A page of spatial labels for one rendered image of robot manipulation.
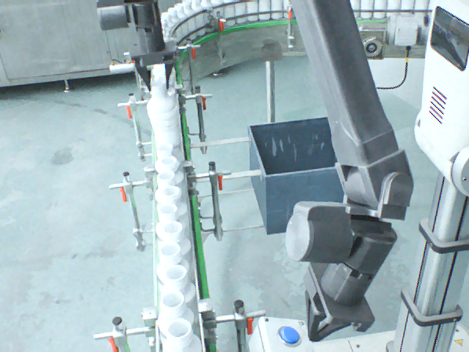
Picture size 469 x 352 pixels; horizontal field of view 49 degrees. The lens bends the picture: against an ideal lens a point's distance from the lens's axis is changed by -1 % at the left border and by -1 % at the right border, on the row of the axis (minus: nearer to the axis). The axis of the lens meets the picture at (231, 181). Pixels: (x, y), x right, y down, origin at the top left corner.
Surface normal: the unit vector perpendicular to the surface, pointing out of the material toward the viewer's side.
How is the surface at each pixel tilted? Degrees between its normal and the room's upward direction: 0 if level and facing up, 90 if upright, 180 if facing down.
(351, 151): 97
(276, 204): 90
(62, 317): 0
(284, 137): 90
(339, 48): 65
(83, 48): 90
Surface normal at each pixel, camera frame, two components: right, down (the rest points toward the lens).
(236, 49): 0.52, 0.44
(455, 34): -0.99, 0.12
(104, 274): -0.06, -0.82
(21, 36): 0.14, 0.55
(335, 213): 0.33, 0.11
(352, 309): 0.29, -0.82
